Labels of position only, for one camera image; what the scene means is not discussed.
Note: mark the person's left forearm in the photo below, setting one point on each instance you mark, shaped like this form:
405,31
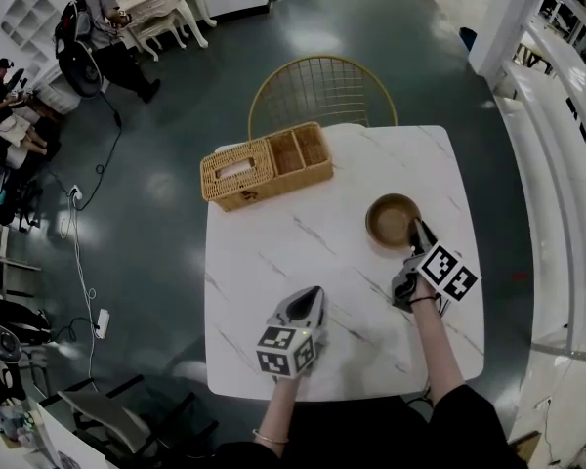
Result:
279,408

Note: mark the person's black clothing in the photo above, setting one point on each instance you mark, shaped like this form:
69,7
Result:
371,438

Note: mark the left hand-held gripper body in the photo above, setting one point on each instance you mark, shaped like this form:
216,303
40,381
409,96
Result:
277,352

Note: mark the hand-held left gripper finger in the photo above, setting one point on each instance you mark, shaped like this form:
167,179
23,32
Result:
321,311
285,307

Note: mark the white plug adapter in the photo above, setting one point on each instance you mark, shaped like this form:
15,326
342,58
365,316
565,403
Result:
76,192

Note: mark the white ornate stool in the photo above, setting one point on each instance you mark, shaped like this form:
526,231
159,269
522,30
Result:
158,29

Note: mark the brown bowl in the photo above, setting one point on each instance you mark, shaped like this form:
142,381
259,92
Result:
388,223

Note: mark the white wall shelf unit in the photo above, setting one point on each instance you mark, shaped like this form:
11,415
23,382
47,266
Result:
29,20

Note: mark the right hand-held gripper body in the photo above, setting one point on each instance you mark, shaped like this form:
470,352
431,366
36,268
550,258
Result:
444,271

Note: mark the black backpack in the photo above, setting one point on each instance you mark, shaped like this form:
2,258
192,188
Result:
68,27

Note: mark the black office chair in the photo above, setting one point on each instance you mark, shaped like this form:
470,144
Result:
10,330

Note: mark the white railing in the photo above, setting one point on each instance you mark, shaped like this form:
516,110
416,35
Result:
552,164

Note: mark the grey black-framed chair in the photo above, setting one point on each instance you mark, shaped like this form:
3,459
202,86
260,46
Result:
122,418

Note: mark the person's right forearm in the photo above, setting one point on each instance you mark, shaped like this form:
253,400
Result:
437,345

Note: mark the wicker tissue box organizer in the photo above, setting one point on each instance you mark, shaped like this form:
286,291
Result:
254,171

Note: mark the white power strip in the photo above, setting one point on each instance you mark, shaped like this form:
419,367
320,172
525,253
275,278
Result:
102,323

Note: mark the black floor fan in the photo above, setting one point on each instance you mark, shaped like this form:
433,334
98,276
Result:
80,73

